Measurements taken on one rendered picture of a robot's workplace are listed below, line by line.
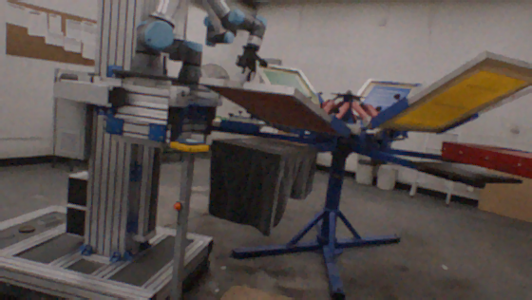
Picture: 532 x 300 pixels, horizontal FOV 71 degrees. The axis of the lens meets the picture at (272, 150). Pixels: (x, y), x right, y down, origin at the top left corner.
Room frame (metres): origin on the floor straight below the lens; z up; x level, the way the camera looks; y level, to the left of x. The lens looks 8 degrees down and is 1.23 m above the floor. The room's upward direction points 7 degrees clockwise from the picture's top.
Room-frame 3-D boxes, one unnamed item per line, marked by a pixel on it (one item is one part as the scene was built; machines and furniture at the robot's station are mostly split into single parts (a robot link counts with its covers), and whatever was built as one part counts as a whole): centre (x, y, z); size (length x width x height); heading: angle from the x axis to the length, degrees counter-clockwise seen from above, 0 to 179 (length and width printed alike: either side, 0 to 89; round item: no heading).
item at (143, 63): (1.81, 0.64, 1.31); 0.15 x 0.15 x 0.10
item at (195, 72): (2.30, 0.55, 1.31); 0.15 x 0.15 x 0.10
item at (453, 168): (2.49, -0.88, 0.91); 1.34 x 0.40 x 0.08; 28
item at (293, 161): (2.03, -0.15, 0.74); 0.46 x 0.04 x 0.42; 148
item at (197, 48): (2.30, 0.55, 1.42); 0.13 x 0.12 x 0.14; 55
